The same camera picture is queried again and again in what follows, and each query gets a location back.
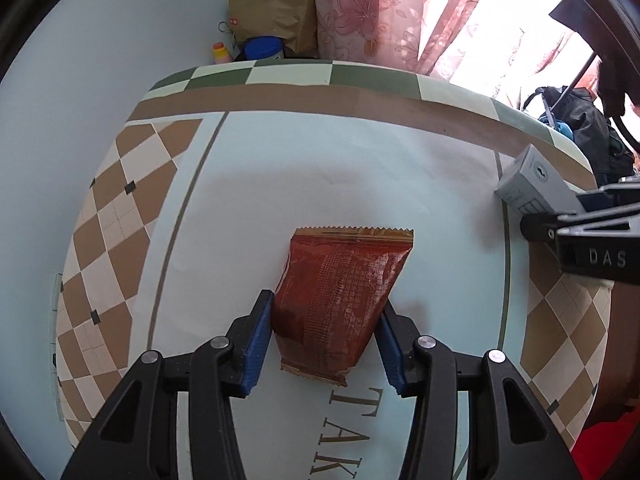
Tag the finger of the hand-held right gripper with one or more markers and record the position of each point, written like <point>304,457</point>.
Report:
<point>550,224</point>
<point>595,201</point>

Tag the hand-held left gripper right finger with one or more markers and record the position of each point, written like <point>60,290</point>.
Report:
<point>390,355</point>

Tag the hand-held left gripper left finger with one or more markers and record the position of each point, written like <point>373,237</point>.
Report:
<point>255,355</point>

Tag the long white grey box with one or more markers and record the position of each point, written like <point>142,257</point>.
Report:
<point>530,180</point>

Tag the brown red snack packet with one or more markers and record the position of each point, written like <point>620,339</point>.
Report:
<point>335,300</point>

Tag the black backpack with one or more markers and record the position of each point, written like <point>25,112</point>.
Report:
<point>590,125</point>

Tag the red cloth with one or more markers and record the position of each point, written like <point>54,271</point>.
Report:
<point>610,445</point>

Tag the checkered tablecloth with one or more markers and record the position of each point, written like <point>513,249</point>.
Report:
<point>350,160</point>

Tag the pink floral curtain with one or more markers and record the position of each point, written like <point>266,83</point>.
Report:
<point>370,10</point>

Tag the yellow bottle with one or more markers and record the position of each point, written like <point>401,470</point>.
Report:
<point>221,55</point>

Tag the blue lidded jar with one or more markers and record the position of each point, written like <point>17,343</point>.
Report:
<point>265,48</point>

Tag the brown paper bag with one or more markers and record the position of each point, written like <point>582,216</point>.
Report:
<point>270,15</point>

